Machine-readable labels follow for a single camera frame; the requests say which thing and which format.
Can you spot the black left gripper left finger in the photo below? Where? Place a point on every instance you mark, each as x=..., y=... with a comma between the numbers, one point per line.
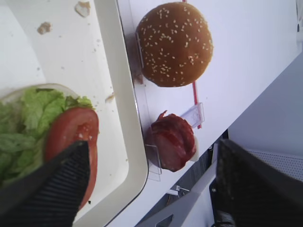
x=51, y=195

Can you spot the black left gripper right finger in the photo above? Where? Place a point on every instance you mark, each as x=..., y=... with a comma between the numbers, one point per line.
x=247, y=192

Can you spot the tomato slice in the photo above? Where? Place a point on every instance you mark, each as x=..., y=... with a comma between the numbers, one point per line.
x=75, y=124

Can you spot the white pusher block meat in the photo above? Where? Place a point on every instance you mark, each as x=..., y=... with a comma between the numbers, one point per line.
x=196, y=155

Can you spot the green lettuce on bun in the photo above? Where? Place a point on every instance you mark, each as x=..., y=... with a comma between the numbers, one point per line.
x=25, y=118

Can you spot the sliced meat patties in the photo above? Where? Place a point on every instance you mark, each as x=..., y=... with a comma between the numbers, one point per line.
x=174, y=139

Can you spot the right red strip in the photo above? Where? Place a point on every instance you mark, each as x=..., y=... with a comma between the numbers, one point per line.
x=196, y=101

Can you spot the silver metal tray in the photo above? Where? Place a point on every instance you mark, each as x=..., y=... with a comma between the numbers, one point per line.
x=47, y=41

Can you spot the front sesame bun top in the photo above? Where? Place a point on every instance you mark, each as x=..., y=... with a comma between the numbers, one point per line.
x=175, y=43

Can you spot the right long clear divider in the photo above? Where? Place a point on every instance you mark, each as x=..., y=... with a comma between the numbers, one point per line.
x=129, y=29

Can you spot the right lower clear rail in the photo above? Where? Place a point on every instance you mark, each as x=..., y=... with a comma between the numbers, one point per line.
x=194, y=116

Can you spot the clear rail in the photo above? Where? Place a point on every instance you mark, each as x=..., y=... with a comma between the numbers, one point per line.
x=139, y=50
x=194, y=116

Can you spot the right upper clear rail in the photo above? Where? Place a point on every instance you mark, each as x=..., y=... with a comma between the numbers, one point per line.
x=139, y=50

